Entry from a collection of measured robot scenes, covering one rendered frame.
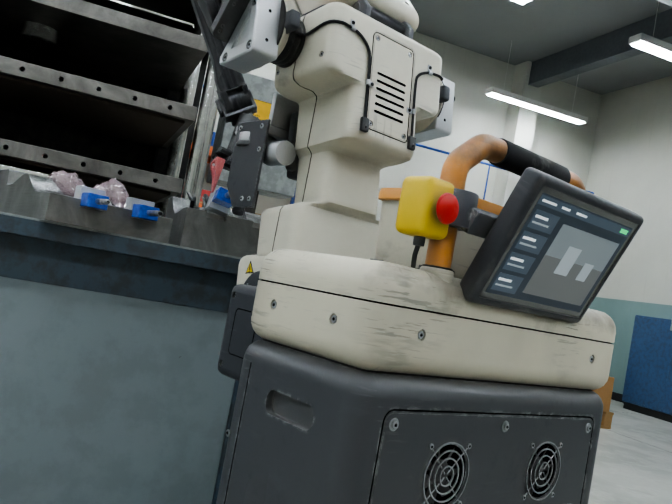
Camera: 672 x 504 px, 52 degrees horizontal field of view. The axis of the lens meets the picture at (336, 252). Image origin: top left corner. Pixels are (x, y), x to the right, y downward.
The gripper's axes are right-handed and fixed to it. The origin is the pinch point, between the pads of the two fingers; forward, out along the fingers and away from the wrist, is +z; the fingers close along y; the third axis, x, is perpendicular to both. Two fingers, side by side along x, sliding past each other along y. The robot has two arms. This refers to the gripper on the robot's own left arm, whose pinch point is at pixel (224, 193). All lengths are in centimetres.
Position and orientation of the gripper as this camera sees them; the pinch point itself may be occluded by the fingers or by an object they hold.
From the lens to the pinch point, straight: 162.8
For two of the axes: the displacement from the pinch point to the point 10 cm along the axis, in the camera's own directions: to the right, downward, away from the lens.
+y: -8.7, -3.6, -3.4
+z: -2.8, 9.2, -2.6
